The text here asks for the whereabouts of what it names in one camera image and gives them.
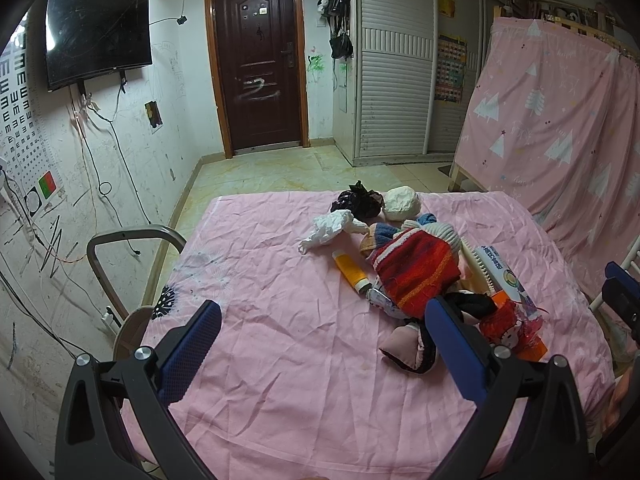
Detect orange yellow tube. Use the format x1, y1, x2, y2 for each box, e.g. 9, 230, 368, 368
332, 250, 371, 296

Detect black wall television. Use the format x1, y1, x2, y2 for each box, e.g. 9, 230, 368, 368
44, 0, 152, 91

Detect red striped knit hat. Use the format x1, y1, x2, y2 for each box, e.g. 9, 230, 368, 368
369, 228, 461, 318

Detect eye chart poster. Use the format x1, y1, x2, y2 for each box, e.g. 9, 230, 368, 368
1, 18, 63, 219

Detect orange handled scrub brush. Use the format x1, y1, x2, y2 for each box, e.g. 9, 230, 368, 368
461, 238, 496, 295

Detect pink black plush item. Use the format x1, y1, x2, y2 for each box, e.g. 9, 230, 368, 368
378, 292, 498, 374

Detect dark brown door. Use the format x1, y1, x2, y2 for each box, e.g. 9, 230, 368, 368
204, 0, 309, 158

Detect black hanging bags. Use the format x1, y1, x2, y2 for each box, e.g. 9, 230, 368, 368
318, 0, 354, 60

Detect printed foil wrapper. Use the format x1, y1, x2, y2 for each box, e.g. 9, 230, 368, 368
366, 286, 409, 321

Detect pink tree-print curtain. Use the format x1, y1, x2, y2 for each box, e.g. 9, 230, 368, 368
454, 18, 639, 296

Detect white crumpled tissue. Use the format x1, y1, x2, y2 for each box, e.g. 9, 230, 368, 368
298, 209, 369, 254

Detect black crumpled cloth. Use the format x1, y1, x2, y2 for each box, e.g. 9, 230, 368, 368
331, 181, 384, 221

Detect purple white milk powder box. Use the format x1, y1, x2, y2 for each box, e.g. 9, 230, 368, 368
473, 246, 541, 321

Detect white slatted wardrobe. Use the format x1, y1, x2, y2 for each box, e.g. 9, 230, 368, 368
333, 0, 504, 166

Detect white crumpled paper ball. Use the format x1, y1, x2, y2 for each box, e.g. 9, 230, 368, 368
383, 185, 421, 222

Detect blue knit sock ball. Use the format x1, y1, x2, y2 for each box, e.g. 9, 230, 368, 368
416, 212, 437, 226

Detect colourful wall chart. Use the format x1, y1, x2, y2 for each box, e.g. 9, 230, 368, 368
435, 34, 466, 104

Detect red plastic wrapper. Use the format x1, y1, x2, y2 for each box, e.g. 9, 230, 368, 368
480, 290, 548, 362

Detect pink bed sheet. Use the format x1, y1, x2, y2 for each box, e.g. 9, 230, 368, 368
142, 192, 615, 479

